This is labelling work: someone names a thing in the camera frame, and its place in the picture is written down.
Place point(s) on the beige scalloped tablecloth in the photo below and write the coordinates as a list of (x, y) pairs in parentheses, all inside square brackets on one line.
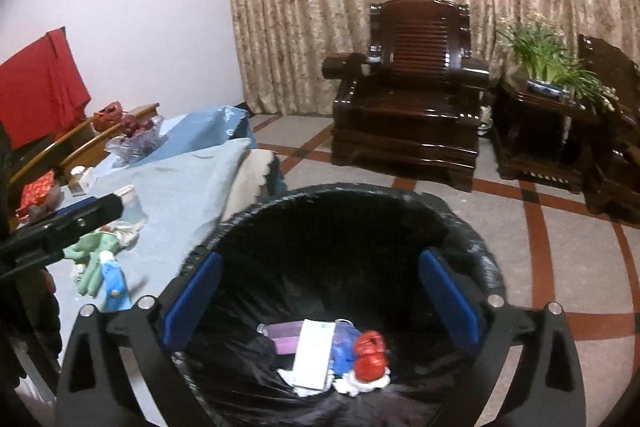
[(250, 182)]

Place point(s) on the green rubber glove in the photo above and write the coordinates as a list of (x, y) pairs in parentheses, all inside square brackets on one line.
[(92, 267)]

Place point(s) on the dark wooden side table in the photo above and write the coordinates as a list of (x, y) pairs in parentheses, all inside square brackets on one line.
[(540, 142)]

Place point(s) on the small white bag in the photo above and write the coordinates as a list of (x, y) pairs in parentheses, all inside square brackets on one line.
[(486, 122)]

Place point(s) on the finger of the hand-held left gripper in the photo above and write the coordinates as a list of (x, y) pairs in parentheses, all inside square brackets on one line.
[(95, 219), (75, 206)]

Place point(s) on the red cloth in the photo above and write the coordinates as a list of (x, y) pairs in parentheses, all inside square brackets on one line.
[(40, 92)]

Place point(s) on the red ornament basket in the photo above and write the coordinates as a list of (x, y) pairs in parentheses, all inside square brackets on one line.
[(109, 117)]

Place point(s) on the white cardboard box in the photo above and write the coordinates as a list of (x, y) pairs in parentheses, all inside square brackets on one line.
[(312, 352)]

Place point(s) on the glass bowl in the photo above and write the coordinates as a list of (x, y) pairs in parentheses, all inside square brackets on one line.
[(52, 207)]

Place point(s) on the green potted plant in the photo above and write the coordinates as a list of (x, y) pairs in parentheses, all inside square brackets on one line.
[(542, 57)]

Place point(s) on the grey tablecloth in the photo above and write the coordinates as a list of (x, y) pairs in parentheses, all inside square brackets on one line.
[(175, 207)]

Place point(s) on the light wooden chair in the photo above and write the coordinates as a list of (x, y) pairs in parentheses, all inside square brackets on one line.
[(55, 144)]

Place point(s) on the red plastic bag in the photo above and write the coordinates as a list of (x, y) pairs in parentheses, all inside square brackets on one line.
[(370, 354)]

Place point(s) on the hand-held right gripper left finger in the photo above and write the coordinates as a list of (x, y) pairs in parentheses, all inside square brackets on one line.
[(192, 302)]

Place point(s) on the blue plastic shoe cover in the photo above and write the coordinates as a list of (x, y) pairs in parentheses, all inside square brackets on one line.
[(345, 347)]

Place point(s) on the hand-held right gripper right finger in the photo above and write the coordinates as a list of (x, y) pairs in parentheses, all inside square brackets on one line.
[(450, 302)]

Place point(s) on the dark wooden armchair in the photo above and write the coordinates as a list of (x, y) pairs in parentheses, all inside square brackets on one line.
[(405, 117), (615, 147)]

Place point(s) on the bin with black liner bag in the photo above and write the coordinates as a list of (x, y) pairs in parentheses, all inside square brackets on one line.
[(325, 257)]

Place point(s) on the bag of red fruit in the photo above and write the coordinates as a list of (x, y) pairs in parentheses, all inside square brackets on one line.
[(132, 147)]

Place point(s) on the blue wet wipe packet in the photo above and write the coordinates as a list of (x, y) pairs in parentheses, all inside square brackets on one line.
[(114, 282)]

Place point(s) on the red patterned packets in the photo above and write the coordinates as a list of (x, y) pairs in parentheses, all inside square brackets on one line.
[(36, 193)]

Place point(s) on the small white jar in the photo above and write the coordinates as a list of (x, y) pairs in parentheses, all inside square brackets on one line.
[(81, 181)]

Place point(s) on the blue tablecloth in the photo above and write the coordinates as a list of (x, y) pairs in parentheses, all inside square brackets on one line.
[(200, 127)]

